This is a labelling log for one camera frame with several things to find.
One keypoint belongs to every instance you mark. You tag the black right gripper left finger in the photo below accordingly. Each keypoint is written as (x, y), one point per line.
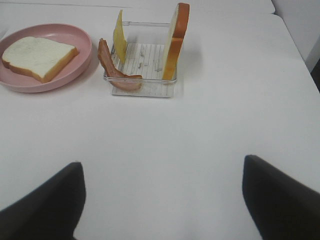
(51, 211)

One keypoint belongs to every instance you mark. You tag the right clear plastic tray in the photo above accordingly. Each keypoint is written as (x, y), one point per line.
(144, 57)

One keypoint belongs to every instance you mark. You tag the yellow cheese slice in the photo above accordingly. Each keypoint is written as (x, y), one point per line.
(119, 41)

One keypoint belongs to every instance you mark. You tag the bacon strip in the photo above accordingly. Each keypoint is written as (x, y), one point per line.
(106, 62)

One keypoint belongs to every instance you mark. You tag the pink round plate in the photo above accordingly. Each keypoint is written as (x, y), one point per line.
(63, 33)

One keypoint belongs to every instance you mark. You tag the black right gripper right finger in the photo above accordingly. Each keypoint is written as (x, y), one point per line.
(281, 207)

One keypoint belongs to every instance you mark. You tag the bread slice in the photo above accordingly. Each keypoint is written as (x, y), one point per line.
(176, 34)
(37, 57)

